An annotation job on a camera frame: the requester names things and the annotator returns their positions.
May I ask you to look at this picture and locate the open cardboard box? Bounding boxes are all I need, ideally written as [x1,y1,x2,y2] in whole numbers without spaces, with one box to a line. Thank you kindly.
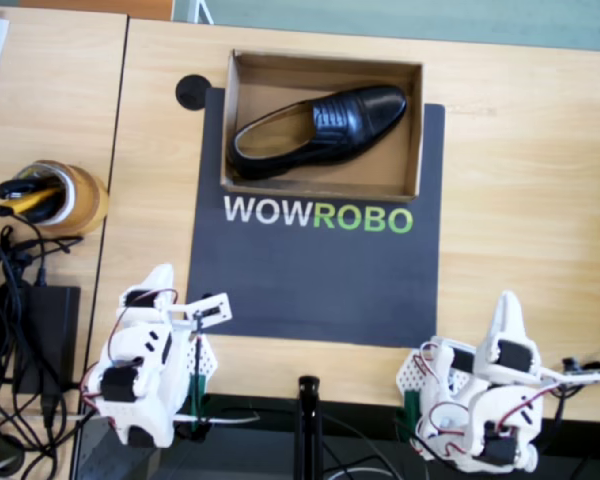
[219,48,425,203]

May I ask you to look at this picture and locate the wrist camera white plate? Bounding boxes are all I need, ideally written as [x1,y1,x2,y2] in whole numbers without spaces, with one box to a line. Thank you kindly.
[186,292,232,329]
[542,355,600,387]

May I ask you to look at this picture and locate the black round desk grommet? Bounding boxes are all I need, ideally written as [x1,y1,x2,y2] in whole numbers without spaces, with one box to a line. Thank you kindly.
[174,74,212,110]

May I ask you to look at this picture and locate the yellow black handled pliers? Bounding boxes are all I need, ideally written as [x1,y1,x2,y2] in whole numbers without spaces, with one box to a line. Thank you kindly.
[0,187,66,225]

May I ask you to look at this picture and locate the black leather dress shoe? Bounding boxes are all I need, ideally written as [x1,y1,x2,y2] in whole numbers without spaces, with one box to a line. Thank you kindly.
[227,84,409,181]

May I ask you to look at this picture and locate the white USB cable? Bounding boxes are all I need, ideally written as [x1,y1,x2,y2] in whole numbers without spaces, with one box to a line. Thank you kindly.
[177,413,260,427]

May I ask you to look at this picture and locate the black camera stand pole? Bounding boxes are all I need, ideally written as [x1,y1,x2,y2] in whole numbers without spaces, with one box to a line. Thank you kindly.
[296,374,325,480]

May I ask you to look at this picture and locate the black handled scissors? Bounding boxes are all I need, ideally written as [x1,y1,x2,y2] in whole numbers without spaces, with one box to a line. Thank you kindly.
[0,175,36,200]

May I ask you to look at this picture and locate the black WOWROBO mat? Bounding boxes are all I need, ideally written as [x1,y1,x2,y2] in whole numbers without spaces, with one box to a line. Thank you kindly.
[185,85,447,349]

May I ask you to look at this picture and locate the black perforated desk panel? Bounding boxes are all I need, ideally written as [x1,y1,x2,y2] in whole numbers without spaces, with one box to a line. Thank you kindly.
[71,414,181,480]

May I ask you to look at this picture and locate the black power cable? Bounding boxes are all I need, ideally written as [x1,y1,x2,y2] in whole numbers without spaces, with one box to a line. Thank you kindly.
[0,202,49,289]
[29,392,64,451]
[0,227,84,266]

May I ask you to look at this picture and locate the white metal frame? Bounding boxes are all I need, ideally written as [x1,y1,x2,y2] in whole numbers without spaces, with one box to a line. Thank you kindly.
[192,0,216,24]

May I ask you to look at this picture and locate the brown packing tape roll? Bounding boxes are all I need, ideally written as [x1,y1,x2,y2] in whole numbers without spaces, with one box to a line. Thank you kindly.
[17,158,110,237]

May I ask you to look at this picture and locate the green table clamp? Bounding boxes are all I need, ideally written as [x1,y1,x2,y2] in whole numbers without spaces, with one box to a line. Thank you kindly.
[188,374,211,436]
[402,391,422,444]

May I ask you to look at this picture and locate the large black power brick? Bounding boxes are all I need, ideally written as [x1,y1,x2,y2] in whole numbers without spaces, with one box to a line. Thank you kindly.
[10,284,81,397]

